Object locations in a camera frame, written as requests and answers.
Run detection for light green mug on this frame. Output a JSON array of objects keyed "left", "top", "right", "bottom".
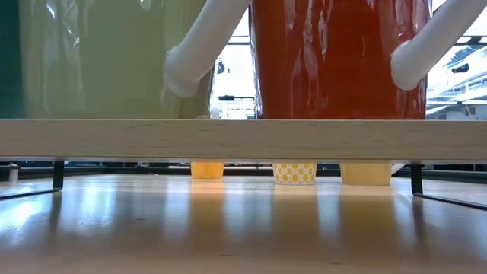
[{"left": 18, "top": 0, "right": 253, "bottom": 119}]

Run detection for black metal table frame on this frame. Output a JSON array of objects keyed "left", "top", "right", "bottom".
[{"left": 0, "top": 161, "right": 487, "bottom": 182}]

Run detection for cream mug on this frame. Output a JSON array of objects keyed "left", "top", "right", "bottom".
[{"left": 339, "top": 162, "right": 393, "bottom": 186}]

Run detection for wooden shelf riser black legs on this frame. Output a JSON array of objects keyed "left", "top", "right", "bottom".
[{"left": 0, "top": 118, "right": 487, "bottom": 211}]

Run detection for red mug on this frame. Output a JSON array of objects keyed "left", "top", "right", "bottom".
[{"left": 249, "top": 0, "right": 487, "bottom": 120}]

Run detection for yellow patterned mug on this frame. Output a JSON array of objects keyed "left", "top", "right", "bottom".
[{"left": 272, "top": 162, "right": 318, "bottom": 186}]

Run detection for orange yellow mug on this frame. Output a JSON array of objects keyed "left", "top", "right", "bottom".
[{"left": 189, "top": 161, "right": 225, "bottom": 180}]

